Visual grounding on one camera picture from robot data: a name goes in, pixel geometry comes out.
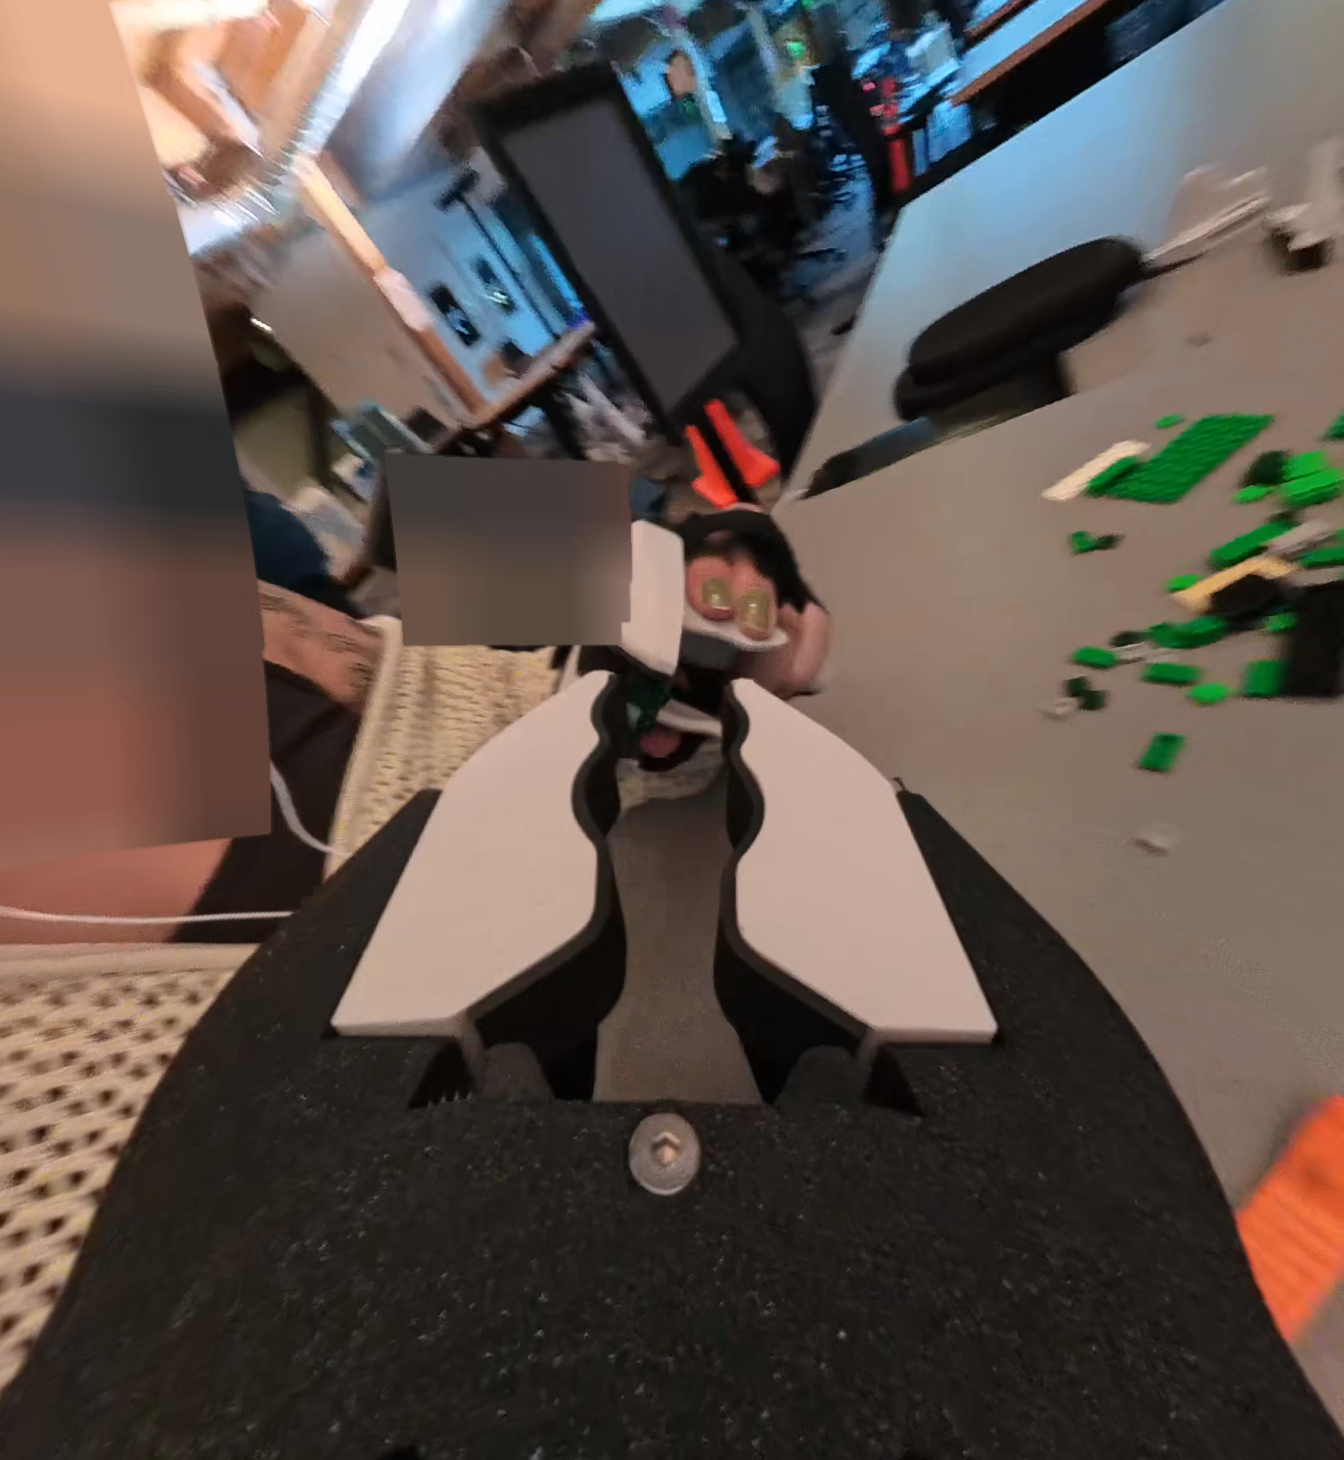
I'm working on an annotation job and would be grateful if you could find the cream knitted sweater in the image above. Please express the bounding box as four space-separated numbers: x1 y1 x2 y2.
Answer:
0 946 255 1460

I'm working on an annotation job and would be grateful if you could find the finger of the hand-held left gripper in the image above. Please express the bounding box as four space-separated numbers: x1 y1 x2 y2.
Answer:
624 519 687 678

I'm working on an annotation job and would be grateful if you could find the white black plastic part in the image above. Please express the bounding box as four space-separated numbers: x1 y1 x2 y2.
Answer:
1268 140 1344 276

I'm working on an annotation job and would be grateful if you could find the black monitor on stand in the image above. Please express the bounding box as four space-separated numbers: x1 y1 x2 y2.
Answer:
471 64 744 429

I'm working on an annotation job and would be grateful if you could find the pile of green lego bricks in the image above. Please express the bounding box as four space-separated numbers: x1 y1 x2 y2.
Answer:
1043 414 1344 779

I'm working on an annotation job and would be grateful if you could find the black zip case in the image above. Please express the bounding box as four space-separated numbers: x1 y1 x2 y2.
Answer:
891 238 1150 423

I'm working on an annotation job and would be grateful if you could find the orange traffic cone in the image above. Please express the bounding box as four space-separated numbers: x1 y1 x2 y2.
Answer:
683 400 784 506

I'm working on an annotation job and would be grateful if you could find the white cable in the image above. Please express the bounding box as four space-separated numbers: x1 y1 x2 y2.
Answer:
0 764 339 929

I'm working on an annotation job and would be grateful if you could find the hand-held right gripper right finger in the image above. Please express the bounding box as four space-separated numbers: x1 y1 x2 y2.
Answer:
716 678 999 1103

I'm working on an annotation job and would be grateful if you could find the white lego plate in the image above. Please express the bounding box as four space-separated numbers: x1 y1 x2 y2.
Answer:
1043 439 1150 504

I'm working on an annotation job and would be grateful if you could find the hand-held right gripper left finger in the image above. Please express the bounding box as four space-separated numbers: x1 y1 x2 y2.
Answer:
331 672 631 1101

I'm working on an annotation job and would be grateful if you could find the orange flat object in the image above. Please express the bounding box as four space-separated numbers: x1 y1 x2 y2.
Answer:
1234 1093 1344 1348

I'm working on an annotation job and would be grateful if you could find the person's left hand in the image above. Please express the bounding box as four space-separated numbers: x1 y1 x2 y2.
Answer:
689 548 836 701

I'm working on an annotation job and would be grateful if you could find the black lego tower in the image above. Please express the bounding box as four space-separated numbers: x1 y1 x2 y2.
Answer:
1285 580 1344 701

